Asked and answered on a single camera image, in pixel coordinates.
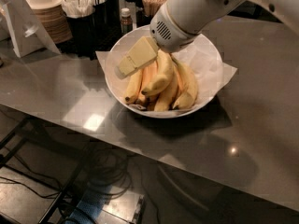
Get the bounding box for white bowl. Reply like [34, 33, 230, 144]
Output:
[104, 24, 224, 119]

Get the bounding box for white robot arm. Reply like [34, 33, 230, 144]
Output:
[149, 0, 299, 52]

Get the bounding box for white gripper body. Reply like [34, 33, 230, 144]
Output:
[149, 2, 201, 53]

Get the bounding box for black cup with packets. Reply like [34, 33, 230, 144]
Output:
[93, 0, 120, 37]

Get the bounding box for orange-tinted banana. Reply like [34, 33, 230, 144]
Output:
[135, 62, 158, 106]

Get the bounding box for white paper bag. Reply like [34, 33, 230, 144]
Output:
[0, 0, 60, 58]

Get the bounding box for stack of brown bowls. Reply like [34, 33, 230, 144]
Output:
[34, 5, 72, 44]

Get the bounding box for yellow banana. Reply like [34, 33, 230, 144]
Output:
[141, 50, 174, 97]
[172, 57, 198, 110]
[153, 69, 178, 112]
[124, 70, 143, 104]

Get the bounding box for black cables under table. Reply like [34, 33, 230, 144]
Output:
[0, 140, 163, 224]

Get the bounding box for metal box on floor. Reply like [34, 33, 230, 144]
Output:
[65, 185, 144, 224]

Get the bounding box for small brown bottle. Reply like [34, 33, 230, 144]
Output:
[121, 7, 133, 35]

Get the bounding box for black cup holding sticks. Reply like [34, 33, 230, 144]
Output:
[136, 7, 152, 27]

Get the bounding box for black cup with napkins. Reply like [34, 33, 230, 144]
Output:
[62, 0, 95, 60]

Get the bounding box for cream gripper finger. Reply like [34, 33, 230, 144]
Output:
[117, 36, 159, 78]

